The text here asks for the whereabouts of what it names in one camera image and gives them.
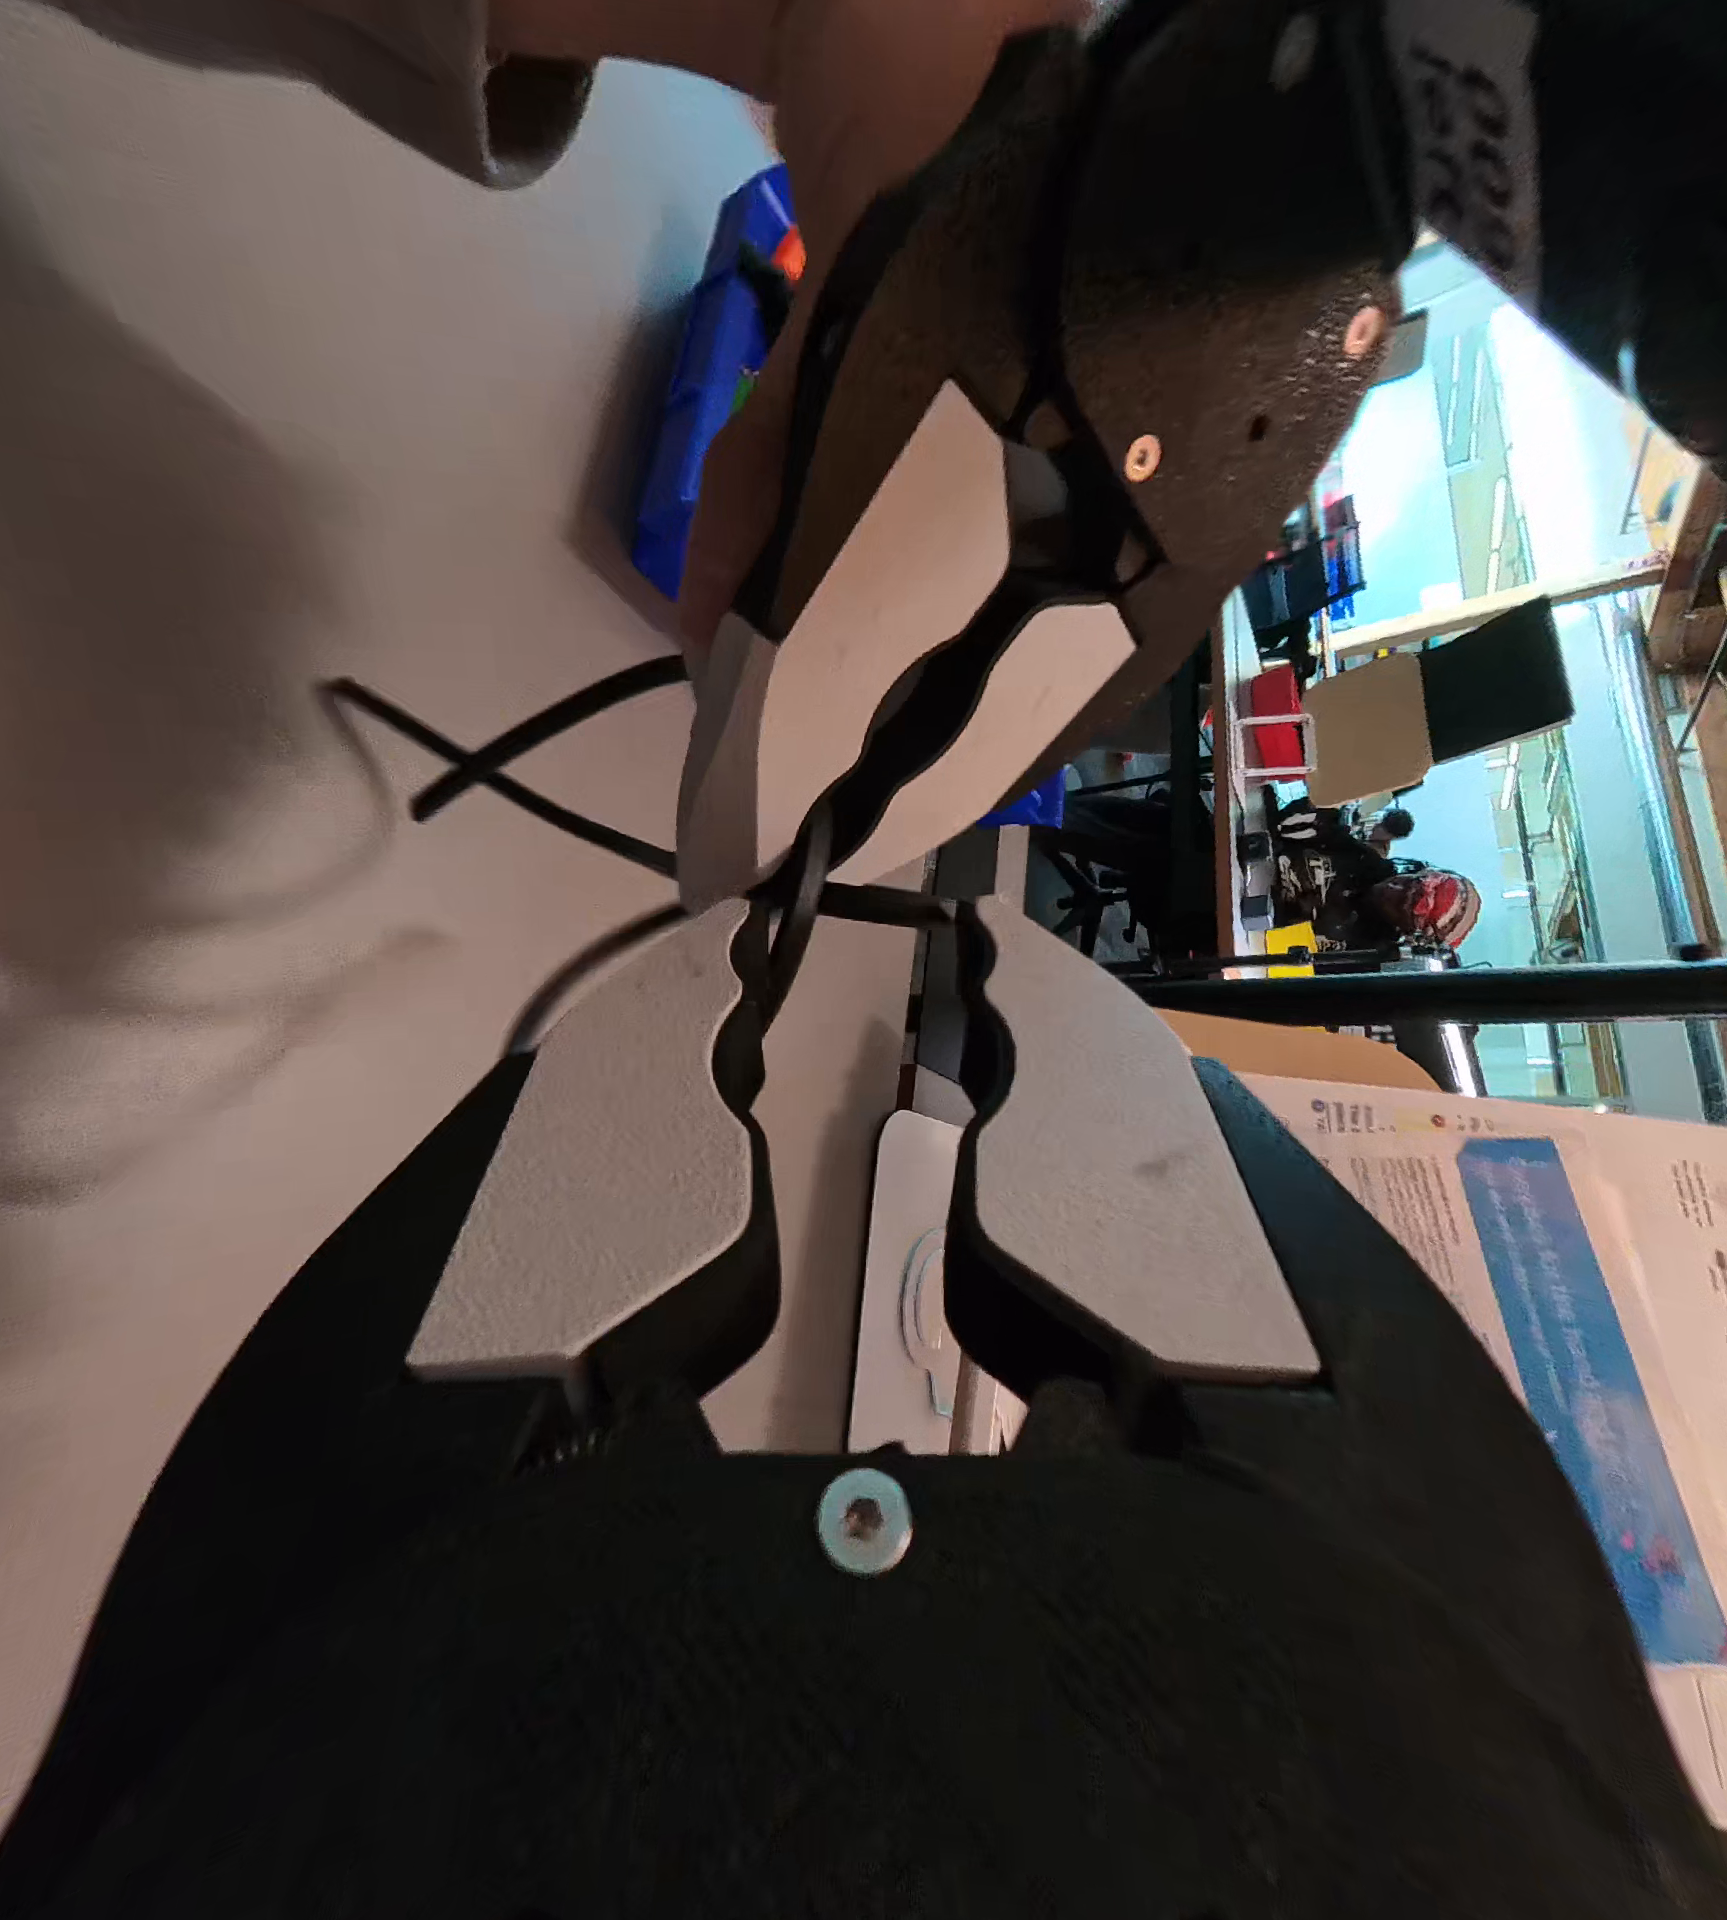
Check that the red bin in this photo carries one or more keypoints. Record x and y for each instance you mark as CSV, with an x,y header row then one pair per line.
x,y
1277,704

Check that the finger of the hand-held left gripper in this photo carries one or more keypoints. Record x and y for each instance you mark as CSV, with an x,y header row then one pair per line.
x,y
1029,691
879,570

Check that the person's left hand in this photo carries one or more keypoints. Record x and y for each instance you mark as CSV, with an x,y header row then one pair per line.
x,y
849,90

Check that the white stand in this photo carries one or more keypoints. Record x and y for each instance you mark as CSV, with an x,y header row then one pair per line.
x,y
895,1275

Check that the cardboard and black panel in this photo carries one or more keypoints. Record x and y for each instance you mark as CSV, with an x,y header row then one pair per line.
x,y
1405,720

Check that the grey desk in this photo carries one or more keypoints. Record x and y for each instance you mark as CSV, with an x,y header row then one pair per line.
x,y
279,525

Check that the blue plastic bin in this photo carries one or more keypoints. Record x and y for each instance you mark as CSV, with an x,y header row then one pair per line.
x,y
691,434

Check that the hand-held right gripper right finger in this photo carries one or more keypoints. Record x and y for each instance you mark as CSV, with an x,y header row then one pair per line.
x,y
1135,1200

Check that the printed paper sheet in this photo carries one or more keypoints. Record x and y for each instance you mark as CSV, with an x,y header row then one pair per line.
x,y
1674,1350

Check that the tan cardboard folder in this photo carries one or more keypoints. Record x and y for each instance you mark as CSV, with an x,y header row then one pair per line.
x,y
1299,1042

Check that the black bar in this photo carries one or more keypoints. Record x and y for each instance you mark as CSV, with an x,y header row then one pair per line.
x,y
1479,987

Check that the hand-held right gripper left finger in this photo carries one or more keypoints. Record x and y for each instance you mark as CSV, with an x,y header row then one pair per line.
x,y
609,1184

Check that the black office chair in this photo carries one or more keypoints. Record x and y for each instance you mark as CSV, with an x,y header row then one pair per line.
x,y
1097,885

